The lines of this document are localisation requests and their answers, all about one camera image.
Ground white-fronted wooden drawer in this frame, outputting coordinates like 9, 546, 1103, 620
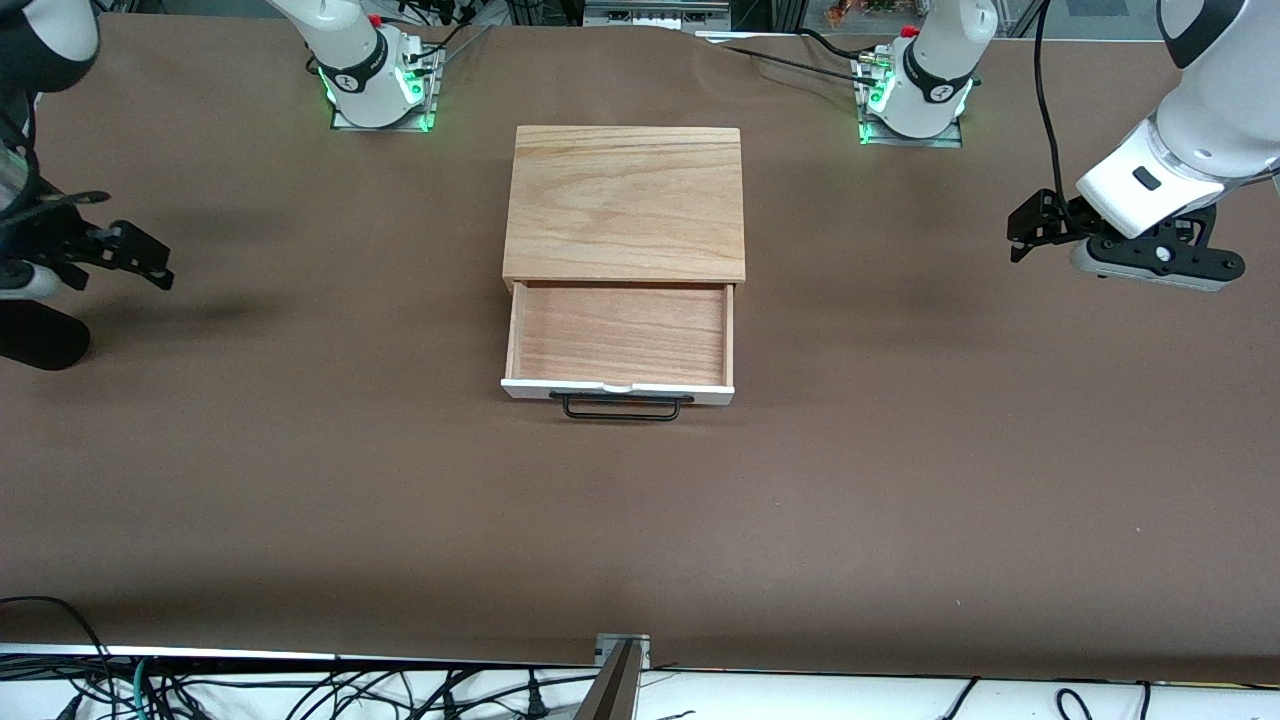
500, 282, 737, 406

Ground black metal drawer handle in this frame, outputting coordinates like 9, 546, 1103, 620
550, 392, 694, 422

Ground light wooden drawer cabinet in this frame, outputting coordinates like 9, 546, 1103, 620
502, 125, 747, 291

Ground black rounded object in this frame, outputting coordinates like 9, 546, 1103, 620
0, 298, 91, 371

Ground grey metal rack device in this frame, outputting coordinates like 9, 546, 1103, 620
583, 0, 733, 31

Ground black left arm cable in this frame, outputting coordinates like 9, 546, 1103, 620
1033, 0, 1079, 229

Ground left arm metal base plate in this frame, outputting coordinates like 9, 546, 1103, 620
857, 55, 964, 148

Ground short black table cable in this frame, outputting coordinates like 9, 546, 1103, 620
795, 28, 876, 61

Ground long black table cable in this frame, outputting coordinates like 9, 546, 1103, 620
718, 44, 881, 86

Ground black looped floor cable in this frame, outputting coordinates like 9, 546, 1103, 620
0, 597, 113, 720

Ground teal floor cable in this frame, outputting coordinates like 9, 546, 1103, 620
128, 655, 159, 720

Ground thin black floor cable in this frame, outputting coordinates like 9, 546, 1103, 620
938, 677, 983, 720

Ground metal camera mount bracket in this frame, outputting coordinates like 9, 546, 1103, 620
575, 633, 651, 720

